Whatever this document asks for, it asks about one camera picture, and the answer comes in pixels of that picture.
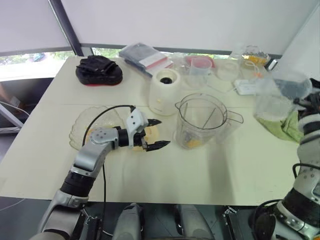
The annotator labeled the glass jar with yellow contents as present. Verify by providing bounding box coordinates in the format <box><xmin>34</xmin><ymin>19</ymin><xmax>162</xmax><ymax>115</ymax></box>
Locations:
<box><xmin>239</xmin><ymin>44</ymin><xmax>272</xmax><ymax>67</ymax></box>

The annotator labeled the white power strip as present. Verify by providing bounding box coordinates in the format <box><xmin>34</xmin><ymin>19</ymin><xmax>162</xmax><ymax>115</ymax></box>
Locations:
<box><xmin>233</xmin><ymin>79</ymin><xmax>261</xmax><ymax>96</ymax></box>

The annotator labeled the dark window frame post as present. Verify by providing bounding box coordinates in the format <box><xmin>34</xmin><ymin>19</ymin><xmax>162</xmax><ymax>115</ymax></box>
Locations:
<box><xmin>48</xmin><ymin>0</ymin><xmax>84</xmax><ymax>57</ymax></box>

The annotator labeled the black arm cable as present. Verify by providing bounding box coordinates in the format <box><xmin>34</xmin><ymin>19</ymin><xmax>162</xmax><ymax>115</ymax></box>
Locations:
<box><xmin>254</xmin><ymin>162</ymin><xmax>320</xmax><ymax>240</ymax></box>
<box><xmin>82</xmin><ymin>104</ymin><xmax>137</xmax><ymax>209</ymax></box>

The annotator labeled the black and white adapter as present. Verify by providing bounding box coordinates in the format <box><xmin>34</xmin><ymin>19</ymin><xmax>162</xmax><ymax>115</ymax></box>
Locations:
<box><xmin>264</xmin><ymin>59</ymin><xmax>279</xmax><ymax>71</ymax></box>

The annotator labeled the red lidded plastic container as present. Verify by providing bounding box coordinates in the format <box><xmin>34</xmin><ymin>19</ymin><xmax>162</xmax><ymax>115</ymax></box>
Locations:
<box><xmin>184</xmin><ymin>55</ymin><xmax>216</xmax><ymax>70</ymax></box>

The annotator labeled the black padded mitt red base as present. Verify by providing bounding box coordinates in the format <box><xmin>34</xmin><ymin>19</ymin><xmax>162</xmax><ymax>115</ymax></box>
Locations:
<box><xmin>75</xmin><ymin>55</ymin><xmax>124</xmax><ymax>88</ymax></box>

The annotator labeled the clear blender jug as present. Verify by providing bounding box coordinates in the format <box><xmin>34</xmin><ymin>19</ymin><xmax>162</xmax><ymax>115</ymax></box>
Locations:
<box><xmin>174</xmin><ymin>92</ymin><xmax>244</xmax><ymax>150</ymax></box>

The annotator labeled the clear scalloped glass plate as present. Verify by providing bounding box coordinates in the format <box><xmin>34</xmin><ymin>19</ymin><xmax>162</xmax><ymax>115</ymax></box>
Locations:
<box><xmin>68</xmin><ymin>105</ymin><xmax>126</xmax><ymax>151</ymax></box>

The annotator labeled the metal table clamp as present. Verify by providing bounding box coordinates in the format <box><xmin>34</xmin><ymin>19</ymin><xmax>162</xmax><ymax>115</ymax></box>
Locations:
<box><xmin>84</xmin><ymin>214</ymin><xmax>101</xmax><ymax>240</ymax></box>
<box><xmin>221</xmin><ymin>205</ymin><xmax>238</xmax><ymax>240</ymax></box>

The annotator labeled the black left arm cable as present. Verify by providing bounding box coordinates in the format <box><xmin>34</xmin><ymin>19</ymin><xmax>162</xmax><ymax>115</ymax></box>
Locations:
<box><xmin>82</xmin><ymin>104</ymin><xmax>137</xmax><ymax>209</ymax></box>

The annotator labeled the zip bag with red stripe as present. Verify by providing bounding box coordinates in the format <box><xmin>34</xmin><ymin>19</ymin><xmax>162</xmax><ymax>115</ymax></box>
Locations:
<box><xmin>127</xmin><ymin>51</ymin><xmax>175</xmax><ymax>77</ymax></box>

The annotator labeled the clear plastic measuring cup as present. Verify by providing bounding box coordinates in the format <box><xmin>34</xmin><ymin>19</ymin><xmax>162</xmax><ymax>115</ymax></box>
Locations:
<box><xmin>186</xmin><ymin>56</ymin><xmax>215</xmax><ymax>89</ymax></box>

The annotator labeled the zip bag with dark contents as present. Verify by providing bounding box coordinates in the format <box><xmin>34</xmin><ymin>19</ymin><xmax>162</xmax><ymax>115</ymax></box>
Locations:
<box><xmin>118</xmin><ymin>42</ymin><xmax>161</xmax><ymax>69</ymax></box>

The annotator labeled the clear glass flask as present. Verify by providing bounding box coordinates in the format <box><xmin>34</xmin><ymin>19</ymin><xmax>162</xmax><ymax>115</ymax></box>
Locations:
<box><xmin>229</xmin><ymin>43</ymin><xmax>245</xmax><ymax>61</ymax></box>

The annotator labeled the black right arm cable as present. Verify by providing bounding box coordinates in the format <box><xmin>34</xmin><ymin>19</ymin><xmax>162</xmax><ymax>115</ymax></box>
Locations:
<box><xmin>254</xmin><ymin>162</ymin><xmax>320</xmax><ymax>240</ymax></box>

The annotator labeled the white blender base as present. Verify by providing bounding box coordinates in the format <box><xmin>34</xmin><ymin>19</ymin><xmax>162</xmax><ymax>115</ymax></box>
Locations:
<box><xmin>149</xmin><ymin>69</ymin><xmax>185</xmax><ymax>117</ymax></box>

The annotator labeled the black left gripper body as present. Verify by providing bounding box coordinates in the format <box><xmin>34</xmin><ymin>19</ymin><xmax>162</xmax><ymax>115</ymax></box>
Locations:
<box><xmin>129</xmin><ymin>123</ymin><xmax>151</xmax><ymax>152</ymax></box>

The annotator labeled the green cloth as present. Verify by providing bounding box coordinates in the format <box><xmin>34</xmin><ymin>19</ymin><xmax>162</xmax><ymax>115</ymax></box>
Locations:
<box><xmin>256</xmin><ymin>109</ymin><xmax>305</xmax><ymax>144</ymax></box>

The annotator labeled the grey rounded shape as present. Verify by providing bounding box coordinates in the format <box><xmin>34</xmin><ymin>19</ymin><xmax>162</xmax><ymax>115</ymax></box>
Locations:
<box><xmin>114</xmin><ymin>202</ymin><xmax>146</xmax><ymax>240</ymax></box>

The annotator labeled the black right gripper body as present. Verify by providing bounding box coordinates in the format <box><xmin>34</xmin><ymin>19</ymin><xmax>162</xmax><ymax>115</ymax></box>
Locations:
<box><xmin>293</xmin><ymin>91</ymin><xmax>320</xmax><ymax>114</ymax></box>

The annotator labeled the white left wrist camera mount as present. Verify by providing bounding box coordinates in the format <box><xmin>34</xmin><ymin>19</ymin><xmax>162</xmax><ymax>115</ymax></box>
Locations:
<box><xmin>125</xmin><ymin>107</ymin><xmax>149</xmax><ymax>134</ymax></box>

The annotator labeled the blurry yellow-orange object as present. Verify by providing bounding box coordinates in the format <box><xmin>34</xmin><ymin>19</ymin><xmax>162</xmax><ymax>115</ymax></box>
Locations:
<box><xmin>186</xmin><ymin>139</ymin><xmax>202</xmax><ymax>149</ymax></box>

